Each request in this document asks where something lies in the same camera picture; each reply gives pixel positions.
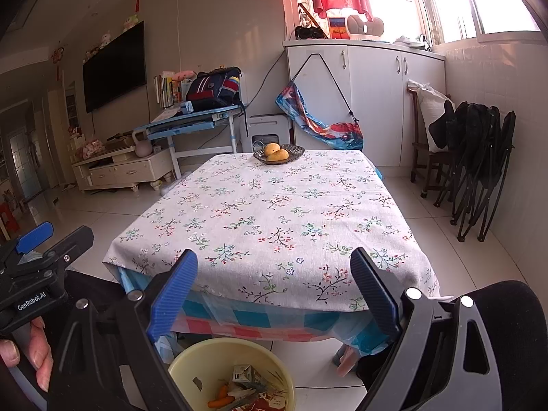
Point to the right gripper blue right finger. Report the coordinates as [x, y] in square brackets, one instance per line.
[380, 290]

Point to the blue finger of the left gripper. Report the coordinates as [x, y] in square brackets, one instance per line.
[34, 238]

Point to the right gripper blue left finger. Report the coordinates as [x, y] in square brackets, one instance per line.
[168, 292]

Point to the red snack bag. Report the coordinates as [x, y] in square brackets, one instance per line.
[268, 402]

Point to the left hand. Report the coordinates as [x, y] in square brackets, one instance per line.
[37, 350]

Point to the blue pink checkered undercloth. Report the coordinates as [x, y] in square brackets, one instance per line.
[274, 320]

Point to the yellow plastic basin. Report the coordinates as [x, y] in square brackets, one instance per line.
[200, 370]

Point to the floral white tablecloth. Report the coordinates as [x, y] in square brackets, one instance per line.
[278, 234]

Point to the white tv cabinet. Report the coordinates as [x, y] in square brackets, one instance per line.
[123, 169]

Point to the pink kettlebell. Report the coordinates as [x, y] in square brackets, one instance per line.
[143, 147]

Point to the wooden chair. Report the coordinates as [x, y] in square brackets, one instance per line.
[430, 167]

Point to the colourful spiderman kite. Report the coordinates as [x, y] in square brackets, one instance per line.
[338, 136]

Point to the dark fruit plate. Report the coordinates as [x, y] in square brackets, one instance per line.
[295, 153]

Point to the yellow mango right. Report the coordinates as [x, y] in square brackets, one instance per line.
[281, 155]

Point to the yellow mango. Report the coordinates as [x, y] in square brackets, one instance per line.
[281, 155]
[271, 148]

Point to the blue adjustable study desk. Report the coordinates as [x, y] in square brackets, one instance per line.
[194, 134]

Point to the yellow mango left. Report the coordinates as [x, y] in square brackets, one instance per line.
[271, 148]

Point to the white air purifier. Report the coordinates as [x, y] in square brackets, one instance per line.
[258, 131]

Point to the black folding chairs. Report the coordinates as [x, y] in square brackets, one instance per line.
[479, 140]

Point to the white pillow sack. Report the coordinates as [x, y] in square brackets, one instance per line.
[433, 105]

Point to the row of books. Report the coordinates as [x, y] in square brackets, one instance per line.
[171, 88]

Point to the dark blue red backpack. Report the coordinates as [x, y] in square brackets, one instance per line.
[217, 89]

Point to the black wall television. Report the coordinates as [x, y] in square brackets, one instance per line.
[117, 69]

